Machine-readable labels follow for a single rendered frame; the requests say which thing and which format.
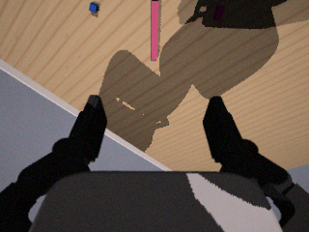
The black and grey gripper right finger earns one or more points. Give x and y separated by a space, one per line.
226 144

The pink rod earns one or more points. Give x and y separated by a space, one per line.
154 28

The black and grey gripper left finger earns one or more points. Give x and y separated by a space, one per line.
69 155

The small blue cube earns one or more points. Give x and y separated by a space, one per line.
93 7

